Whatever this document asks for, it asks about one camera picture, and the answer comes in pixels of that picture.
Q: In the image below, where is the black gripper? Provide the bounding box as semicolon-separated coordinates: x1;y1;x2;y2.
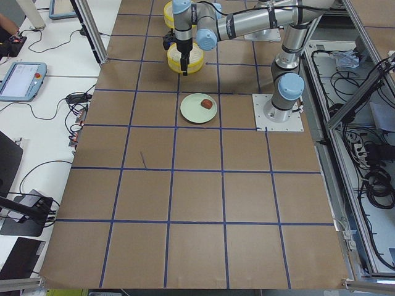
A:
176;38;192;76

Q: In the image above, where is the yellow steamer layer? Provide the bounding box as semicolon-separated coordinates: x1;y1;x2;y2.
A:
167;42;204;74
163;1;198;28

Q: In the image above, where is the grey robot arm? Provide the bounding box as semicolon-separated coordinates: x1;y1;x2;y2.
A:
163;1;334;85

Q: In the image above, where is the light green plate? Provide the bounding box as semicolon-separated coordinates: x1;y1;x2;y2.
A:
180;93;218;123

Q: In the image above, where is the brown bun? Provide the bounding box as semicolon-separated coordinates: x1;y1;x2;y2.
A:
201;99;214;110

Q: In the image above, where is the black power brick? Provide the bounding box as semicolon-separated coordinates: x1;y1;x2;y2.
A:
66;93;92;104

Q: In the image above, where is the blue teach pendant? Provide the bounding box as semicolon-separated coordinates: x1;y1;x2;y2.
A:
1;62;47;102

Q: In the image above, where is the crumpled plastic bag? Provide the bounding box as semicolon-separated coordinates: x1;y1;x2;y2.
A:
331;50;359;68

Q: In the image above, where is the black laptop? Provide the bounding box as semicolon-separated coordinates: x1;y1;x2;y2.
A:
1;237;45;280

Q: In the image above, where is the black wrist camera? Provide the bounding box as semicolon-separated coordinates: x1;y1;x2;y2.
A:
162;32;176;51

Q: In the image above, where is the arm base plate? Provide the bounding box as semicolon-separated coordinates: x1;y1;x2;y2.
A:
252;94;304;133

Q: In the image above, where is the black cable bundle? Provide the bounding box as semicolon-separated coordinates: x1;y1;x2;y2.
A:
326;101;395;213

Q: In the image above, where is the black camera stand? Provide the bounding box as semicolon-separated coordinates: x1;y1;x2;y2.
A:
1;190;55;237

